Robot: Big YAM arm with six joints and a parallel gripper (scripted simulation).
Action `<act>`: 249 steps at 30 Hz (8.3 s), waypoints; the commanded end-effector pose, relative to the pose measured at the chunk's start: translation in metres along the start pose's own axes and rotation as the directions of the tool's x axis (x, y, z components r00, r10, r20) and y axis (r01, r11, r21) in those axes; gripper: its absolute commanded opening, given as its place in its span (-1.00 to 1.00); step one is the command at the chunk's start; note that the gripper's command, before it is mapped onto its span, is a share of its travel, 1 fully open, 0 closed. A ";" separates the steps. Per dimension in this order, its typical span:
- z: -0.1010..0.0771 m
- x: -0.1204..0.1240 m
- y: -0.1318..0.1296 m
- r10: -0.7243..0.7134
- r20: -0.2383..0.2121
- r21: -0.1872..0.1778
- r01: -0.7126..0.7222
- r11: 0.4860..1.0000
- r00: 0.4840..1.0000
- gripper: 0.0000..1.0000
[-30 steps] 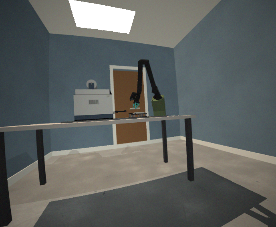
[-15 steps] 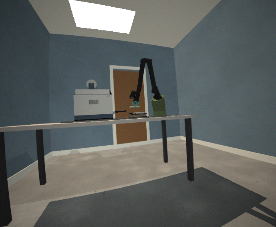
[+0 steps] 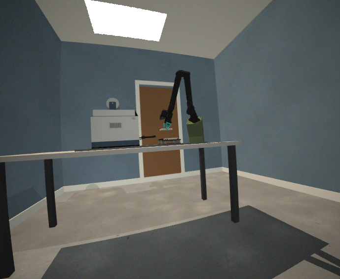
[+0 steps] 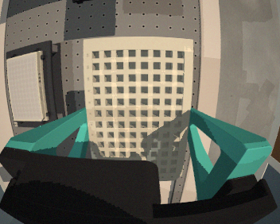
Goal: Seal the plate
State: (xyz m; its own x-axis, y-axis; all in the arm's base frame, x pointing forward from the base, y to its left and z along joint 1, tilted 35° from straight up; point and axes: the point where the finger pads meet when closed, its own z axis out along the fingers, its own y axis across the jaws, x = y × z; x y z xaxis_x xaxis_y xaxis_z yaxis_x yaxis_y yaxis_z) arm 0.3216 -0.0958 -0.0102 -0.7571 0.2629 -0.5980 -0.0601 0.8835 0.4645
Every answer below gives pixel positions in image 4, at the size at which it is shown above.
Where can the grey perforated base plate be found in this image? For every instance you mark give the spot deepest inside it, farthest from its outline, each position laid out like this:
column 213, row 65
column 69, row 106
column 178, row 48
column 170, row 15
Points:
column 62, row 21

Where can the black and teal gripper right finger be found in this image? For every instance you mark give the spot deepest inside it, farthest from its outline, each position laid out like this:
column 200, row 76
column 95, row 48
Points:
column 241, row 153

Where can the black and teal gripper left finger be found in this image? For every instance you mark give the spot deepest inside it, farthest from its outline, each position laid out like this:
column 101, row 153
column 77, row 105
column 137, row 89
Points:
column 44, row 139

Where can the dark grey rectangular frame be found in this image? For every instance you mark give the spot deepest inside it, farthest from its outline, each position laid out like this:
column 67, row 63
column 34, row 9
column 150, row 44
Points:
column 52, row 73

